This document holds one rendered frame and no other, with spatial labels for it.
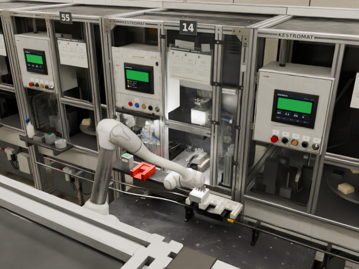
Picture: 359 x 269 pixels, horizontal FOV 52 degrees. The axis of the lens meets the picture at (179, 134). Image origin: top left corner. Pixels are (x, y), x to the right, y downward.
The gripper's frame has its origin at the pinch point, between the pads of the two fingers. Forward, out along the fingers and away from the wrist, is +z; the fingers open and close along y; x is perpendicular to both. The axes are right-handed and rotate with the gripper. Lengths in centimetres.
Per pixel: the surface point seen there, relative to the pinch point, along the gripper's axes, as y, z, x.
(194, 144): -2.4, 29.5, 16.1
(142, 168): -5.0, -23.3, 33.0
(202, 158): 2.2, 2.0, -4.7
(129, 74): 65, -17, 46
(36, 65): 60, -17, 144
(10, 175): -100, 16, 265
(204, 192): -7.2, -26.6, -21.0
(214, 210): -13.3, -34.5, -32.7
